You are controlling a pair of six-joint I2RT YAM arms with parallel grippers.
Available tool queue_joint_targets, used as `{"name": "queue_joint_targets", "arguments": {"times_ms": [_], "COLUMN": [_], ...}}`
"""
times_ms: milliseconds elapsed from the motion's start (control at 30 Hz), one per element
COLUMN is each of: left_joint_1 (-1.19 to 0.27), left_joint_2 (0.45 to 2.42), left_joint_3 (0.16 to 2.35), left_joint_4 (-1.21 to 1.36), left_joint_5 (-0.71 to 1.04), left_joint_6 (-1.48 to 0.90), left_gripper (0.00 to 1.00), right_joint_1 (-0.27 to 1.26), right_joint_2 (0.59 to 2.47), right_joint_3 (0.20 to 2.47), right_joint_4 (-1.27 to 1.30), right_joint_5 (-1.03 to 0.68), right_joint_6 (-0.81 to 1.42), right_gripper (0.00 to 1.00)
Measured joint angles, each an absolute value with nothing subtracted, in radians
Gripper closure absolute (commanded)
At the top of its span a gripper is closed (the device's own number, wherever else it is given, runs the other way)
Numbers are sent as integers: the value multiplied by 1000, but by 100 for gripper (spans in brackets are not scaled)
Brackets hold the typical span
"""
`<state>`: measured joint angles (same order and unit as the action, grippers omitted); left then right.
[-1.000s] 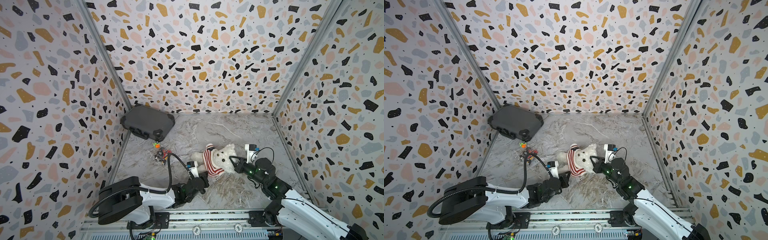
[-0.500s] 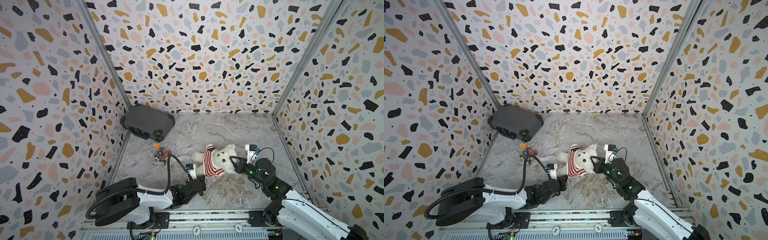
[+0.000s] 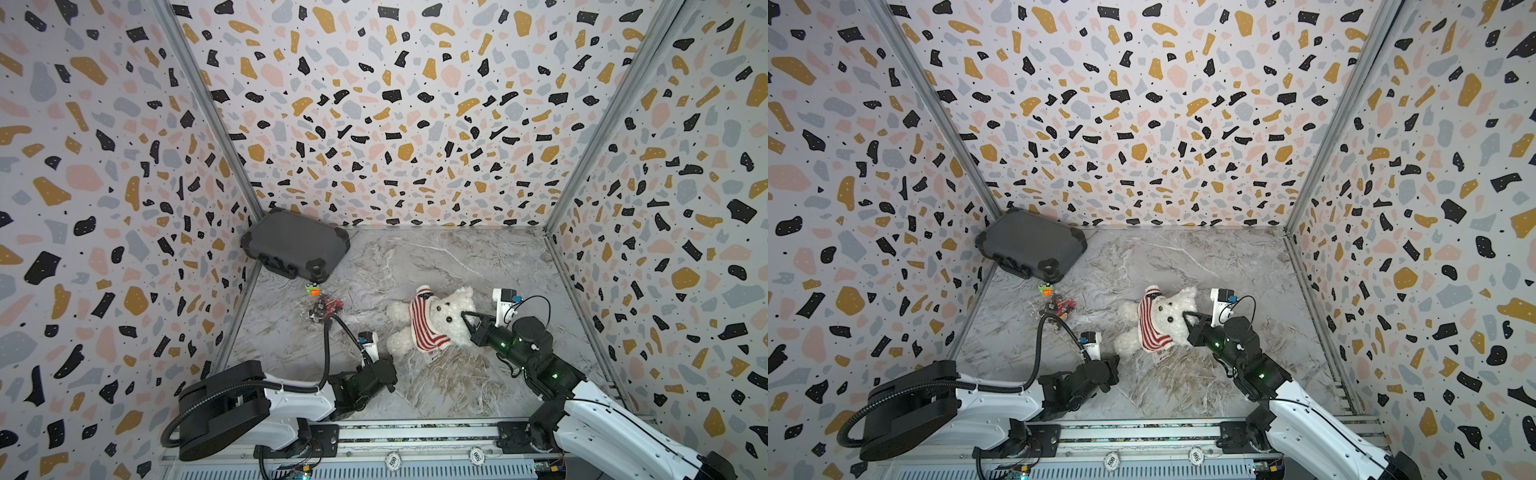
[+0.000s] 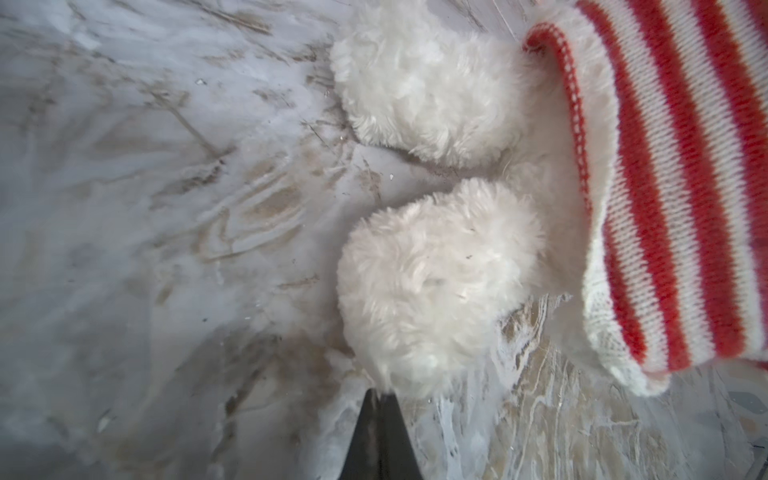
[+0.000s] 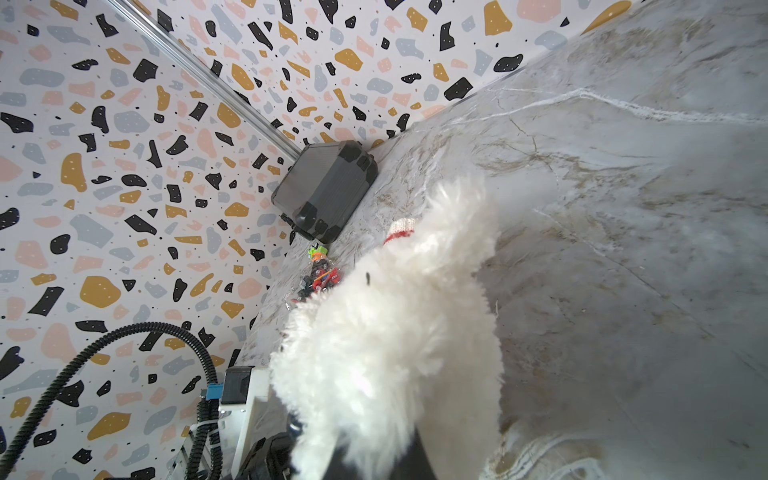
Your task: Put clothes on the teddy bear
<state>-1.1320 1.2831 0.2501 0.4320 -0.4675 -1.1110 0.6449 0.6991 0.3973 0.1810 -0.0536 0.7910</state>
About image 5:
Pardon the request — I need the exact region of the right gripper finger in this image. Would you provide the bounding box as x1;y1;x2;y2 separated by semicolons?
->
322;429;437;480

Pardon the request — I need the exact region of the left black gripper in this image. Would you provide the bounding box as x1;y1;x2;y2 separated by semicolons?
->
236;430;298;480

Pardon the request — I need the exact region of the white teddy bear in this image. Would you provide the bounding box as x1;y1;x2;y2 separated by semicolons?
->
270;178;504;479

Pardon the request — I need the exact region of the red white striped sweater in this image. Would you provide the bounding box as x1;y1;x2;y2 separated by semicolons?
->
384;218;416;244

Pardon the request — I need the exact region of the clear bag of small toys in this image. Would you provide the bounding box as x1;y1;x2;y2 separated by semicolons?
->
292;243;342;303

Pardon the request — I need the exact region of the dark grey hard case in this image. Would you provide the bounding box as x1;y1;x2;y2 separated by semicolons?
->
271;140;379;244

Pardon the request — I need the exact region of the black corrugated cable hose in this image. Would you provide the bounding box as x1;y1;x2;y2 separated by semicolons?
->
0;321;224;480

